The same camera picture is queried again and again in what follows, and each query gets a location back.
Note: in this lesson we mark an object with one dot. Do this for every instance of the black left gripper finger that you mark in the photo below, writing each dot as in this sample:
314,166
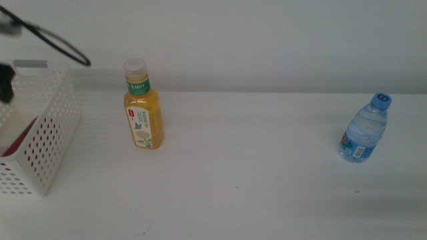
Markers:
6,83

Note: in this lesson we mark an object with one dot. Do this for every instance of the red cola can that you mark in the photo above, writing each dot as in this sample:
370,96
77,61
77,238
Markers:
18,141

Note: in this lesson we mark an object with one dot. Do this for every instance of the yellow tea bottle green label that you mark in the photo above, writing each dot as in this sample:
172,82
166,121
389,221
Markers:
143,110

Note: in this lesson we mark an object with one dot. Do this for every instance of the white perforated plastic basket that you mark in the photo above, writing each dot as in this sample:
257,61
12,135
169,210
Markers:
50,133

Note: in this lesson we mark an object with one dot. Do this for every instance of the clear water bottle blue cap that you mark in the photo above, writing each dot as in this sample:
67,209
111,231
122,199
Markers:
364,133

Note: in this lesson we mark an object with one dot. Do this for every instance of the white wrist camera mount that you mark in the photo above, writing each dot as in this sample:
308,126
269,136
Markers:
8,27

